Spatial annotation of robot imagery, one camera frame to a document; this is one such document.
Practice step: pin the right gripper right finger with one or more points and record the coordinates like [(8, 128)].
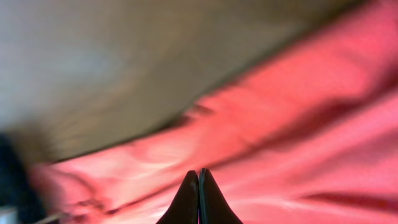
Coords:
[(214, 208)]

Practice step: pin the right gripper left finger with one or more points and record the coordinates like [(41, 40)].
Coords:
[(185, 205)]

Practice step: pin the red soccer t-shirt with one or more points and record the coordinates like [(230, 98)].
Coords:
[(307, 137)]

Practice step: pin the navy blue folded garment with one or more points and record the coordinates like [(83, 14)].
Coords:
[(16, 191)]

